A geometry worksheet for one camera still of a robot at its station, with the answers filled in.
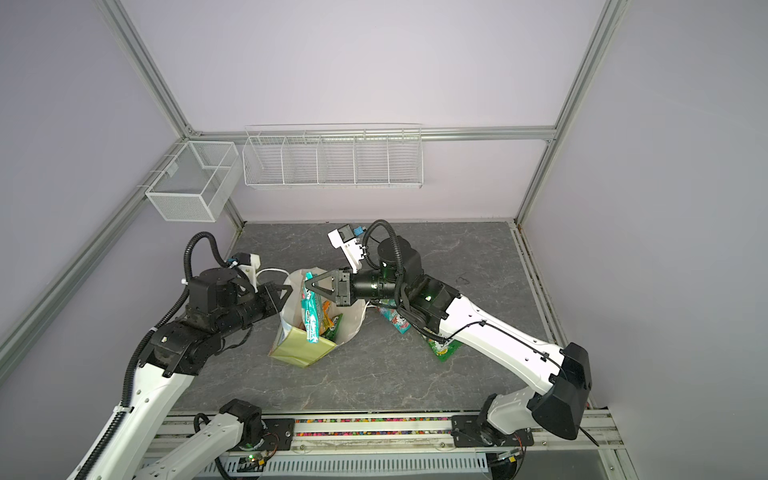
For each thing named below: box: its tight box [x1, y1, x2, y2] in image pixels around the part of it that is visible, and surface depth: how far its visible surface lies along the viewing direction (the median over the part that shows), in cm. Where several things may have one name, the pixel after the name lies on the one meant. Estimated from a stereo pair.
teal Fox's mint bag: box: [376, 307, 413, 335], surface depth 93 cm
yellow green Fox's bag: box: [427, 339, 463, 363], surface depth 88 cm
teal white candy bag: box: [300, 272, 322, 344], surface depth 57 cm
